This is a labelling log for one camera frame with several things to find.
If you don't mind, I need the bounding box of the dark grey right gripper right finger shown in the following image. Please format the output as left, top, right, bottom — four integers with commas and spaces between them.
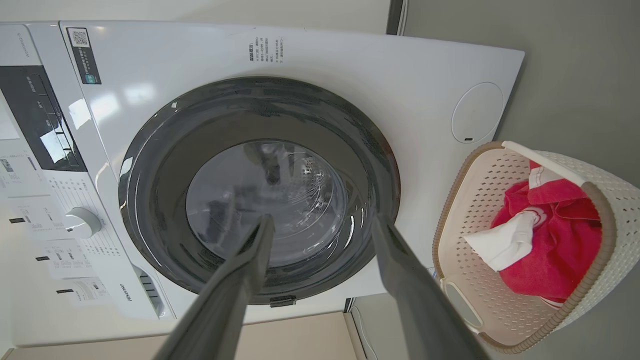
372, 214, 491, 360

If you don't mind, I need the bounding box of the round black glass washer door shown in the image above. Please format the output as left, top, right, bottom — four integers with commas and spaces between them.
118, 76, 402, 306

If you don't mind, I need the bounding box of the white washer program knob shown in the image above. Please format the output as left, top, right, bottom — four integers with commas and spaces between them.
64, 207, 103, 240

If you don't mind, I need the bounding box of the black washer display panel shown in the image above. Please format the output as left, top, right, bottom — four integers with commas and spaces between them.
0, 65, 89, 173

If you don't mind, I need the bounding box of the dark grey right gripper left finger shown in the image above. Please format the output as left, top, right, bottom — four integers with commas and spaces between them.
152, 215, 276, 360

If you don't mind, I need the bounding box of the red garment with white stripes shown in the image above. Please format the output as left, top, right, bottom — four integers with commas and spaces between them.
490, 160, 604, 309

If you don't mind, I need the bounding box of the black QR code sticker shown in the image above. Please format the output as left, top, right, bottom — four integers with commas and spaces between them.
66, 27, 102, 85

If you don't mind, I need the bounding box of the white front-load washing machine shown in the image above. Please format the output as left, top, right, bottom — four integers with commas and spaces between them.
0, 20, 526, 348

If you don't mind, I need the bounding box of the white cloth garment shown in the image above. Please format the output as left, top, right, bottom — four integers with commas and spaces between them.
463, 212, 540, 273

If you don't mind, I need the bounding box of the cream perforated laundry basket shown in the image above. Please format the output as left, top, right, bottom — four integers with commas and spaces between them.
432, 140, 640, 355

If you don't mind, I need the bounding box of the printed text label on washer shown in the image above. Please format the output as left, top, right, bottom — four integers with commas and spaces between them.
248, 36, 286, 64

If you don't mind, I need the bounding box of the round white filter cover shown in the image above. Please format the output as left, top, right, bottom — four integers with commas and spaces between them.
451, 82, 505, 145

